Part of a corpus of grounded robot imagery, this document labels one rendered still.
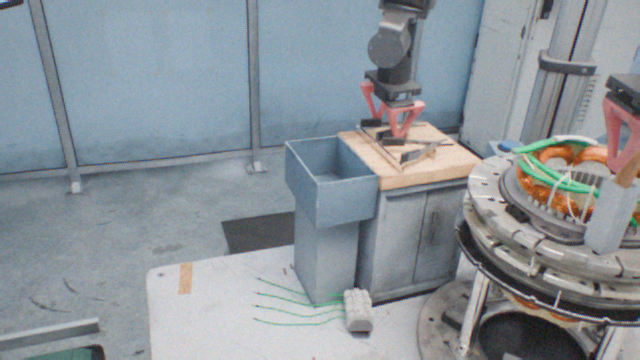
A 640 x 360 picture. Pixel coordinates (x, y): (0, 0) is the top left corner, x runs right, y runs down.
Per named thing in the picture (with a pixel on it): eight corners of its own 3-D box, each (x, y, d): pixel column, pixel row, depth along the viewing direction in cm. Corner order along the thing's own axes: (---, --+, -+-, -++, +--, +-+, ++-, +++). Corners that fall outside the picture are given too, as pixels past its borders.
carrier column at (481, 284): (460, 362, 83) (486, 261, 73) (452, 351, 85) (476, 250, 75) (473, 358, 84) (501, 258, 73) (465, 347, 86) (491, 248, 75)
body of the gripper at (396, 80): (388, 102, 85) (393, 59, 81) (362, 80, 93) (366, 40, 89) (422, 97, 87) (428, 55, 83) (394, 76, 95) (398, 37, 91)
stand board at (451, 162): (381, 191, 83) (382, 178, 82) (336, 144, 98) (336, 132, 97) (482, 174, 89) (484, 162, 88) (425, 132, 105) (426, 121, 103)
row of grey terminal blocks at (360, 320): (374, 338, 89) (376, 321, 87) (347, 338, 89) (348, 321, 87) (366, 300, 98) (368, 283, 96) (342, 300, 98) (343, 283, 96)
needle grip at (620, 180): (622, 198, 58) (644, 151, 54) (607, 191, 59) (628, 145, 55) (628, 193, 59) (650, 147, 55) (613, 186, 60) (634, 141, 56)
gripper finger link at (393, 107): (386, 148, 89) (392, 98, 84) (368, 130, 94) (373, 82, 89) (420, 142, 91) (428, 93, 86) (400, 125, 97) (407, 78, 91)
